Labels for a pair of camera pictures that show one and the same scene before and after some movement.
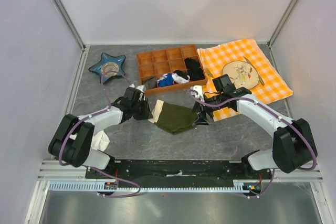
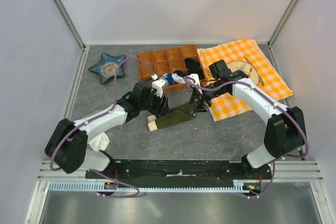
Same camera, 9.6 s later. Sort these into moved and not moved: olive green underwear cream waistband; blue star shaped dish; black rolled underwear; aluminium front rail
Moved: olive green underwear cream waistband
Not moved: black rolled underwear; blue star shaped dish; aluminium front rail
